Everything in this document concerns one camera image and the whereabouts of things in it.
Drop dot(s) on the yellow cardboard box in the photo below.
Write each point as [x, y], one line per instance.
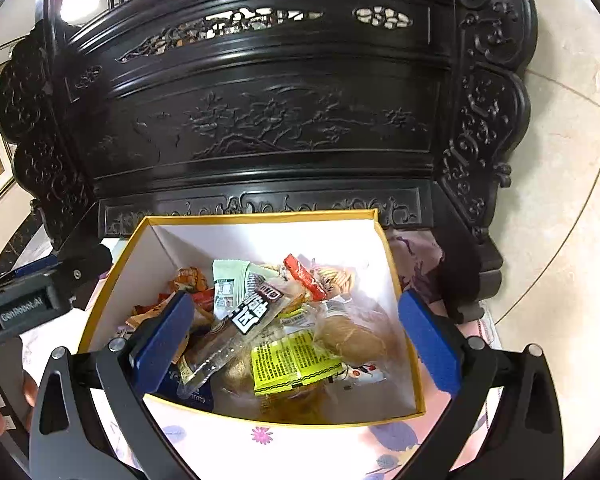
[280, 240]

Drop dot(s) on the red snack packet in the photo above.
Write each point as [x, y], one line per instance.
[305, 277]

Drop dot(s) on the clear bag of round biscuits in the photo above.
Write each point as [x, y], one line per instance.
[337, 275]

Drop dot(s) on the lime green snack packet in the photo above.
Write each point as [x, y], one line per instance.
[290, 360]

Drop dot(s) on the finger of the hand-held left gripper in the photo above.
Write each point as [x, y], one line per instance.
[32, 266]
[82, 270]

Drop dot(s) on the pink floral tablecloth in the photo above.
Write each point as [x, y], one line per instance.
[260, 442]

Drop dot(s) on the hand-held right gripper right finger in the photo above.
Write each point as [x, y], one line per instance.
[430, 345]

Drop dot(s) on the white packet of round candies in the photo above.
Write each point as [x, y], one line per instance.
[362, 372]

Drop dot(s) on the blue cookie packet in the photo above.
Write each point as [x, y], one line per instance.
[192, 395]

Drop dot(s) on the carved black wooden cabinet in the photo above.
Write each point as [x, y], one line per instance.
[280, 110]

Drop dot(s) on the brown bar with black label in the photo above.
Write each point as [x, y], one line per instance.
[240, 325]

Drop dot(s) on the pale green triangular packet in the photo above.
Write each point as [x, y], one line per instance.
[230, 275]

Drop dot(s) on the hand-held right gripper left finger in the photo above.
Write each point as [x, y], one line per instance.
[165, 345]

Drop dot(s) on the small clear beige bread bag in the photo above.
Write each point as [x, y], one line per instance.
[352, 337]

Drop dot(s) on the orange rice cracker packet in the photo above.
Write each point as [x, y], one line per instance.
[192, 280]

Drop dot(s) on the person's left hand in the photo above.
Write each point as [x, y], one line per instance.
[30, 390]

